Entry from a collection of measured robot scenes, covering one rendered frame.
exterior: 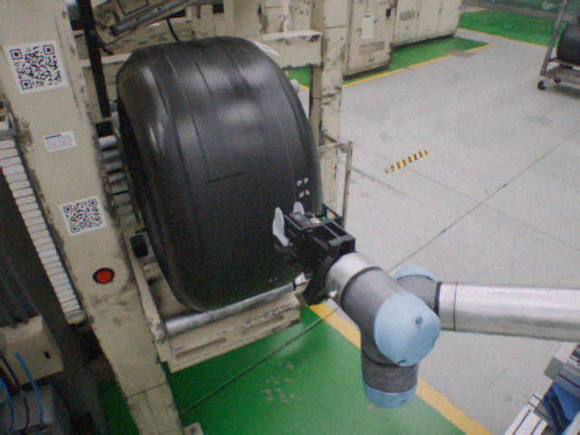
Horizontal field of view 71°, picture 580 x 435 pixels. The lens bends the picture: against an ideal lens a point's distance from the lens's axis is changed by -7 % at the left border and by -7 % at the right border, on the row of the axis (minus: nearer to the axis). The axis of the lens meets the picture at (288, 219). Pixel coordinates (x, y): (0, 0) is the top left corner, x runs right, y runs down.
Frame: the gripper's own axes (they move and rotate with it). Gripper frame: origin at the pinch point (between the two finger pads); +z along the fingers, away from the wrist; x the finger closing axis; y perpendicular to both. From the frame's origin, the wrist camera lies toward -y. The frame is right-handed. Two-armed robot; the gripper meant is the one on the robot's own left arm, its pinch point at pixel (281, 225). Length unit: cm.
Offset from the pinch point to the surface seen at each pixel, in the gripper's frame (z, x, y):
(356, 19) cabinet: 384, -291, -3
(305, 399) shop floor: 47, -27, -119
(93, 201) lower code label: 22.4, 29.1, 3.5
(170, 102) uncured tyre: 12.3, 12.8, 21.6
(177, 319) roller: 20.3, 19.2, -29.4
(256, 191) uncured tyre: 2.4, 2.9, 6.3
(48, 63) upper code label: 19.2, 30.0, 30.0
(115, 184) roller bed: 66, 23, -11
